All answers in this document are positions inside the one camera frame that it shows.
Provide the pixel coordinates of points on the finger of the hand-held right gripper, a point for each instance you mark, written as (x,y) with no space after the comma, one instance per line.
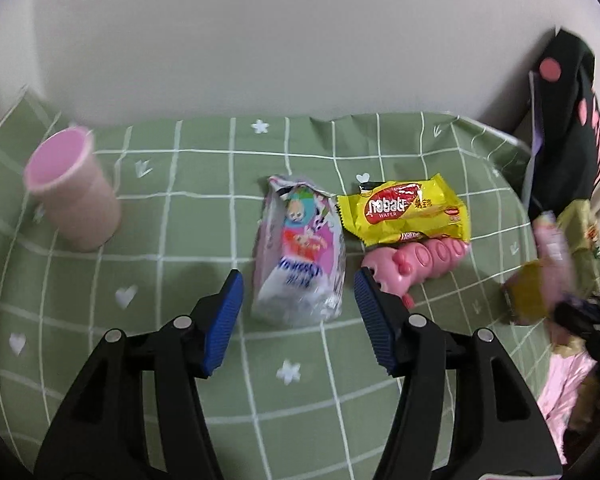
(585,320)

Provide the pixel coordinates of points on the yellow-green bag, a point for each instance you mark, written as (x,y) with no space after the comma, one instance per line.
(587,245)

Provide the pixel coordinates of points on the pink plastic toy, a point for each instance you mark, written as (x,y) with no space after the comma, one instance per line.
(420,260)

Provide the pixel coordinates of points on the pink cup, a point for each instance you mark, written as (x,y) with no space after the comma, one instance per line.
(75,205)

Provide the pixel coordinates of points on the black cloth with pink dots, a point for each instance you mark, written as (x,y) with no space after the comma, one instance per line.
(565,125)

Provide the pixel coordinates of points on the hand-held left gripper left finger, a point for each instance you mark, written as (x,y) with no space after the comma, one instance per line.
(222,325)

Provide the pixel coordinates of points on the pink plastic bag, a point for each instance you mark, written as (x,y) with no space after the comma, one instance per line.
(565,390)

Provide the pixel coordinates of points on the pink and white cartoon pouch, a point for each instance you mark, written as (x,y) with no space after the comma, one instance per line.
(300,250)

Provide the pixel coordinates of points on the yellow-brown packet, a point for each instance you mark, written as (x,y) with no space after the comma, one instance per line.
(525,295)

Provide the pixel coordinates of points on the pale pink packet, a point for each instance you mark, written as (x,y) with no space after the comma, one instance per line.
(555,255)

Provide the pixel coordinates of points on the green checked tablecloth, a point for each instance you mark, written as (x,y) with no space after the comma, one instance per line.
(155,285)

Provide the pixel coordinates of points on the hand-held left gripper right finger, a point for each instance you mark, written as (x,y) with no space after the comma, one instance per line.
(377,325)

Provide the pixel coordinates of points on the yellow wafer packet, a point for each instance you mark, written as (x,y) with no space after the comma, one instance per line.
(405,210)

